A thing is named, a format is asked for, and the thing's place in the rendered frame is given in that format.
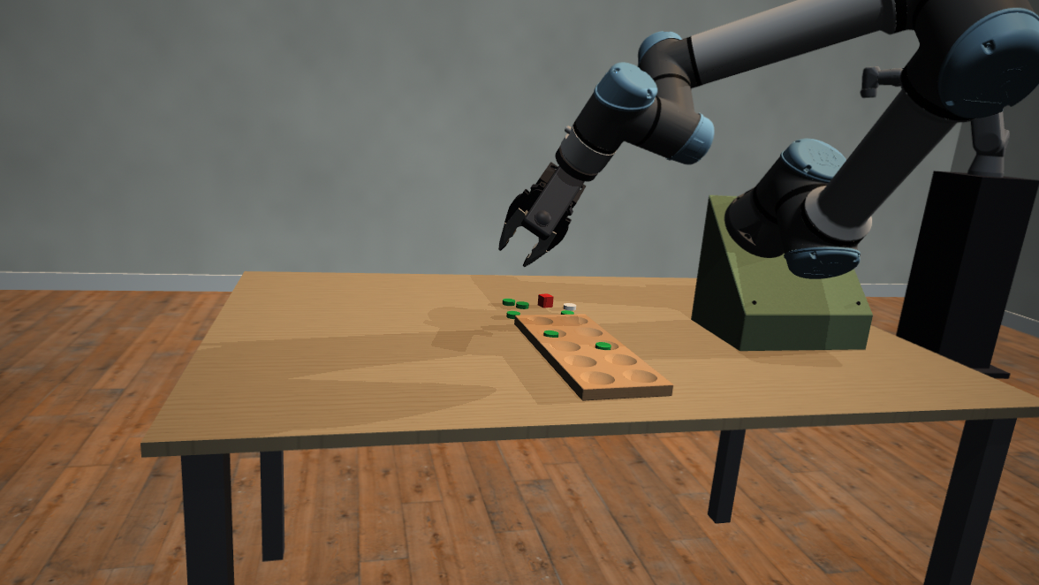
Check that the orange wooden tray with round pockets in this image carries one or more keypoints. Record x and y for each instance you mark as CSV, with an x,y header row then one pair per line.
x,y
603,371

